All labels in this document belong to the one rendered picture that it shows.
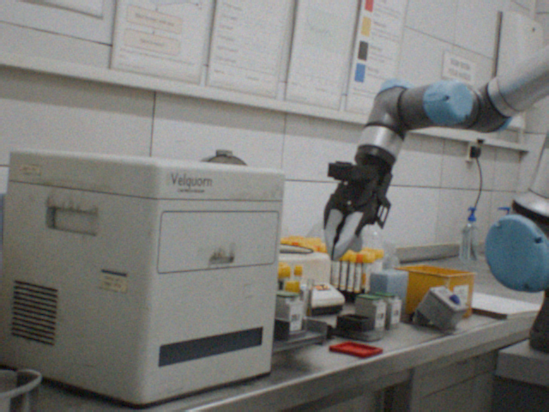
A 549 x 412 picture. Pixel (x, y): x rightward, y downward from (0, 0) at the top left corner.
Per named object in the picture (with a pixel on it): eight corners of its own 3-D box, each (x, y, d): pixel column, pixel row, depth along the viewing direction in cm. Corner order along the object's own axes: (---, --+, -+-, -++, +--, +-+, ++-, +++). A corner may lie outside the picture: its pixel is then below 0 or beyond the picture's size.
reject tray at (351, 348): (364, 358, 148) (364, 353, 148) (328, 350, 152) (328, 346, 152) (383, 353, 153) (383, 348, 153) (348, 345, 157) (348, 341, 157)
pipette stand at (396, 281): (390, 324, 181) (395, 275, 181) (359, 319, 185) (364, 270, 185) (410, 319, 190) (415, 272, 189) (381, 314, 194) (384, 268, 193)
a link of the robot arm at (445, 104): (485, 81, 156) (437, 91, 165) (444, 74, 149) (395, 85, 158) (488, 126, 156) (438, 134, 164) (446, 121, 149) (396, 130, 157)
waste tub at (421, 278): (444, 323, 189) (449, 275, 189) (389, 312, 197) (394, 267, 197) (472, 317, 200) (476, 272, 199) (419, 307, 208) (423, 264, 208)
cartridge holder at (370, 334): (368, 342, 162) (370, 322, 161) (326, 333, 167) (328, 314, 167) (383, 338, 166) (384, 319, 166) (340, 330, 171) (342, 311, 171)
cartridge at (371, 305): (374, 334, 170) (377, 299, 169) (352, 330, 172) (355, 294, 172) (383, 331, 173) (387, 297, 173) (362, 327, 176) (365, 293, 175)
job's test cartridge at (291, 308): (286, 340, 138) (290, 299, 137) (262, 334, 140) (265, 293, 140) (301, 336, 141) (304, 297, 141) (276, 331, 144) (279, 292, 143)
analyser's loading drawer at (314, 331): (250, 364, 128) (254, 328, 128) (214, 354, 132) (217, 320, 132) (325, 346, 145) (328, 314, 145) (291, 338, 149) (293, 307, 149)
